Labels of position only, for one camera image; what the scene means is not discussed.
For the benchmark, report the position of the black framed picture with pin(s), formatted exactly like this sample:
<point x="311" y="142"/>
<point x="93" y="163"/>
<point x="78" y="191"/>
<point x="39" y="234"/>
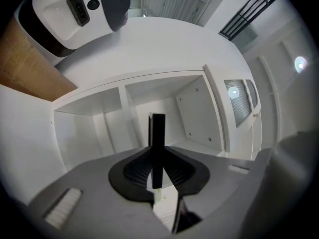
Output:
<point x="157" y="146"/>

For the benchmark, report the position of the black metal railing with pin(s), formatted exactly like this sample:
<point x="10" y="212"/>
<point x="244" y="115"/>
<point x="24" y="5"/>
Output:
<point x="249" y="11"/>

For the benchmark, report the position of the round ceiling lamp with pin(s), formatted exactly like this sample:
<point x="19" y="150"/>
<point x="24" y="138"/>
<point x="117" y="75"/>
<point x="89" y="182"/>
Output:
<point x="300" y="64"/>

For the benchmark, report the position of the brown cardboard box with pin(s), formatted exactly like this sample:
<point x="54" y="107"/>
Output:
<point x="25" y="66"/>

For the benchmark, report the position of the white desk with hutch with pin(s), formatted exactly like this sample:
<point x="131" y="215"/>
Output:
<point x="25" y="133"/>

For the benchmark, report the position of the white black-topped robot unit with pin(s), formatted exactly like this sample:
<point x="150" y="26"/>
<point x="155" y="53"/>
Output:
<point x="62" y="21"/>

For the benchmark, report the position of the ribbed glass cabinet door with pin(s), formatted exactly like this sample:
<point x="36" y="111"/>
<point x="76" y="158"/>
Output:
<point x="240" y="103"/>

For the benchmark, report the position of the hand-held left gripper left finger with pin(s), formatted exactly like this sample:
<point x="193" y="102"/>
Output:
<point x="94" y="195"/>

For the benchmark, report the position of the white wall cabinet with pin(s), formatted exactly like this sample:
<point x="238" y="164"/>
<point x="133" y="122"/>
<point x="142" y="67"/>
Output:
<point x="154" y="98"/>

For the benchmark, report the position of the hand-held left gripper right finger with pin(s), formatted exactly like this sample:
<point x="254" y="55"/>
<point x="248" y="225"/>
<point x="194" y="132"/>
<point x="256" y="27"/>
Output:
<point x="211" y="183"/>

